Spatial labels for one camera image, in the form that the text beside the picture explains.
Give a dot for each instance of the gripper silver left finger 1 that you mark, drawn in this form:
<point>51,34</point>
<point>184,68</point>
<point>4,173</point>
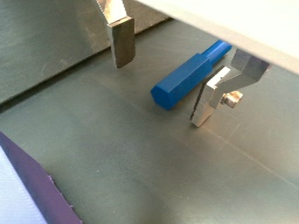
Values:
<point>120,31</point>

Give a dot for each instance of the purple base block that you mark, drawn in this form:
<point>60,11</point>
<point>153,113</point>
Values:
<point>47,197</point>

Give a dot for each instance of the blue hexagonal peg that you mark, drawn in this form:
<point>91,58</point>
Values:
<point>181,80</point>

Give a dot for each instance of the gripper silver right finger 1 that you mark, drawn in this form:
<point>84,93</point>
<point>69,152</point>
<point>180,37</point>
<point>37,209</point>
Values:
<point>220,88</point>

